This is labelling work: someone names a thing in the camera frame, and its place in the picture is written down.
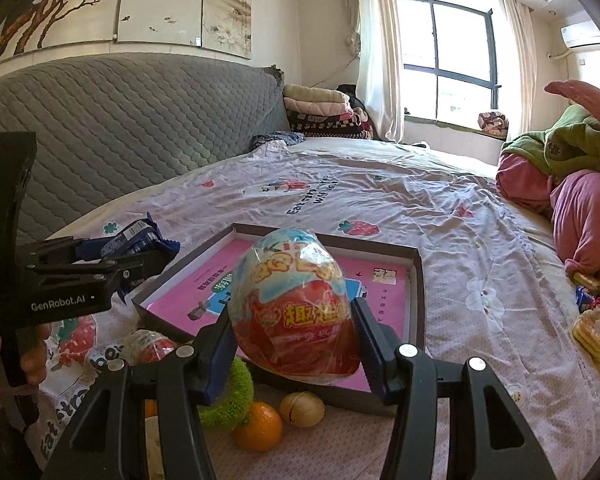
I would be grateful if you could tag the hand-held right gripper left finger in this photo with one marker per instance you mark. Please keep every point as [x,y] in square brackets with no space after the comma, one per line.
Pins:
[220,355]

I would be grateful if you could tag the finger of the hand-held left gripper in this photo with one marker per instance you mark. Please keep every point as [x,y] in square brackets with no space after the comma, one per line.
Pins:
[45,251]
[145,264]

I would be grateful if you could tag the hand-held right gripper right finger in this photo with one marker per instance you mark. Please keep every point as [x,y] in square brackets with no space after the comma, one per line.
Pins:
[367,355]

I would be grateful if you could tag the blue snack packet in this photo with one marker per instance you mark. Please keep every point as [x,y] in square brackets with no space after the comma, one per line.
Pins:
[130,237]

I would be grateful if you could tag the green fuzzy hair scrunchie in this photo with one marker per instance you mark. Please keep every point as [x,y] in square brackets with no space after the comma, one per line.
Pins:
[237,395]

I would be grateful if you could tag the grey shallow cardboard box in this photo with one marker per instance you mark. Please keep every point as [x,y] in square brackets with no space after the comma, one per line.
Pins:
[380,290]

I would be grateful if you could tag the large orange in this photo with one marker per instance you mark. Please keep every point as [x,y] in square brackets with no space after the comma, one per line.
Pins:
[257,427]

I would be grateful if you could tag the large toy egg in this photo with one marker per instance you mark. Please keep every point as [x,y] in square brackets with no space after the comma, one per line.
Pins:
[290,310]

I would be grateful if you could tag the small orange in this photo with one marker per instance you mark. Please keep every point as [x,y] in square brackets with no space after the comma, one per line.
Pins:
[151,408]

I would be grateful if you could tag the person's left hand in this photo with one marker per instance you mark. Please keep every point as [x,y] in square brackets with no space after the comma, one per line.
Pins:
[35,360]

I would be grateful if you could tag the small wrapped toy egg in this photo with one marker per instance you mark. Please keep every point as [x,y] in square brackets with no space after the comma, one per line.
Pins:
[152,347]

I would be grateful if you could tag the walnut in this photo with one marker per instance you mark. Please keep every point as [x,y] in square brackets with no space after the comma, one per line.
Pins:
[302,410]

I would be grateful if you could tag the grey quilted headboard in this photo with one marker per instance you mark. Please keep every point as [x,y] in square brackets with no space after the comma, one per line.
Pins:
[130,120]

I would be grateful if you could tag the strawberry printed bed sheet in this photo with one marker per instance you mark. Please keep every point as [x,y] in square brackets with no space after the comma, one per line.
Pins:
[480,260]

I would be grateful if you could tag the blue patterned cloth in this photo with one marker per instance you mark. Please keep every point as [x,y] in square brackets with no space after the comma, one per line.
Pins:
[280,139]

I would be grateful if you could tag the dark checkered folded blanket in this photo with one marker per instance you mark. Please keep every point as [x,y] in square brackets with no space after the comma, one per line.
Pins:
[325,127]

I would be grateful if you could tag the yellow wafer snack packet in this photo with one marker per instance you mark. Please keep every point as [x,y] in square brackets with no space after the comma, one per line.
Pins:
[592,332]

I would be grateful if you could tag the pink folded quilt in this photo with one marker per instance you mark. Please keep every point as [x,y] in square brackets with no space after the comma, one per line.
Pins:
[317,108]

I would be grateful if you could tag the beige folded blanket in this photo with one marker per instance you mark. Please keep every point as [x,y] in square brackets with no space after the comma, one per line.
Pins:
[312,94]

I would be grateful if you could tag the pink blanket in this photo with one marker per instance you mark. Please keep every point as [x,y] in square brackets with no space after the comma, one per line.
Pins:
[585,215]

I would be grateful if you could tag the dark clothes pile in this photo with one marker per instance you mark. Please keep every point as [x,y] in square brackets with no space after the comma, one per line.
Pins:
[351,95]

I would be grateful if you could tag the patterned cloth bundle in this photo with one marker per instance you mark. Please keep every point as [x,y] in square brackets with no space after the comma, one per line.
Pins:
[492,122]

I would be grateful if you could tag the green blanket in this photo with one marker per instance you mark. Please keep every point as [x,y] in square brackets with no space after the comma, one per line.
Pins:
[570,145]

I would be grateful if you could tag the wide white curtain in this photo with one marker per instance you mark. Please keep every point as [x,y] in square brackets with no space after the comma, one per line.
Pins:
[377,60]

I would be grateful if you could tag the black framed window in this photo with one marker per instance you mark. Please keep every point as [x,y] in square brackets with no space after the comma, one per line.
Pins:
[450,70]

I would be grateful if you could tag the narrow white curtain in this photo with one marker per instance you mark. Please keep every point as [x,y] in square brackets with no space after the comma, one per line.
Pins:
[520,60]

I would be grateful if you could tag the pink plush cloth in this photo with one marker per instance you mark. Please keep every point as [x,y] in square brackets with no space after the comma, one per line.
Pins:
[590,100]

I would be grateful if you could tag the white air conditioner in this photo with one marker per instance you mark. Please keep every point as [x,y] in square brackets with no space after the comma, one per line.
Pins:
[582,35]

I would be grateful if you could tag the floral wall painting panel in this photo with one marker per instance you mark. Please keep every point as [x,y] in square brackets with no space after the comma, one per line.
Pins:
[55,5]
[160,0]
[227,5]

